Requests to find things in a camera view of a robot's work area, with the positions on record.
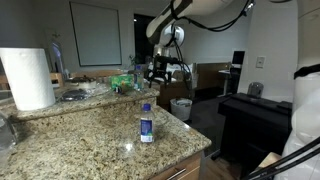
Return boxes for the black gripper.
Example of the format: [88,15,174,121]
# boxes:
[147,55,178,88]

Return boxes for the clear water bottle blue cap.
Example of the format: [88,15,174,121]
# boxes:
[133,64,145,92]
[139,103,155,144]

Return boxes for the green houseplant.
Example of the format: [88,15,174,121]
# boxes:
[128,52,145,68]

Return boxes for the small brown jar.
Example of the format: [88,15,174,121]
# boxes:
[116,83,131,95]

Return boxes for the green snack package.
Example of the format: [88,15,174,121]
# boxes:
[109,73,135,91]

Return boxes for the white trash bin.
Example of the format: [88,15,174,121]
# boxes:
[169,97,194,122]

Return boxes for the dark window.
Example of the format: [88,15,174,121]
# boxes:
[133,13,158,65]

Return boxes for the brown wooden desk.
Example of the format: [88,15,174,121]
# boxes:
[146,62,232,112]

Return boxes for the clear plastic wrap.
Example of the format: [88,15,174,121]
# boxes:
[87,83,113,98]

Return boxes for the wooden table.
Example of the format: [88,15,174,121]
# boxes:
[69,69,124,79]

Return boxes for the white desk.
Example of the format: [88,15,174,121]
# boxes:
[218,68,242,98]

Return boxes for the white projector screen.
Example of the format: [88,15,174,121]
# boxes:
[69,1,123,67]

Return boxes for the round dish dark contents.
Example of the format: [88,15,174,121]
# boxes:
[64,75,98,91]

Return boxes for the black computer monitor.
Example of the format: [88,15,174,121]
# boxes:
[232,50,246,66]

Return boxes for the black round lid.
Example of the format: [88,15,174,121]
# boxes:
[60,88,88,102]

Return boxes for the wooden drawer front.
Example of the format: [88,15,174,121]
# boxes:
[149,150,205,180]

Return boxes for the grey metal cup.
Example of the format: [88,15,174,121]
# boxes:
[247,81,265,99]

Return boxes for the wooden chair back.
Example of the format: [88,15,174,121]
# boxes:
[49,72,65,88]

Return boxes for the white paper towel roll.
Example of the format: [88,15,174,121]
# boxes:
[0,47,57,112]

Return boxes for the light wooden board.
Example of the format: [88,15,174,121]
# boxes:
[258,151,284,170]

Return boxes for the clear plastic container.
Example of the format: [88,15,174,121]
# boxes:
[0,111,18,153]

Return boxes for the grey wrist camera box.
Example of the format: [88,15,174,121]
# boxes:
[153,44,171,58]

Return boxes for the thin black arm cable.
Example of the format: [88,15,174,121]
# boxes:
[169,0,256,92]

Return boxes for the metal drawer handle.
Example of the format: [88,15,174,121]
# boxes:
[165,167,188,180]

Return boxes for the white light switch plate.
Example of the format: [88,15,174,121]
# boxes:
[255,55,266,69]

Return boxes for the thick black cable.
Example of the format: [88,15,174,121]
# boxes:
[244,136,320,180]

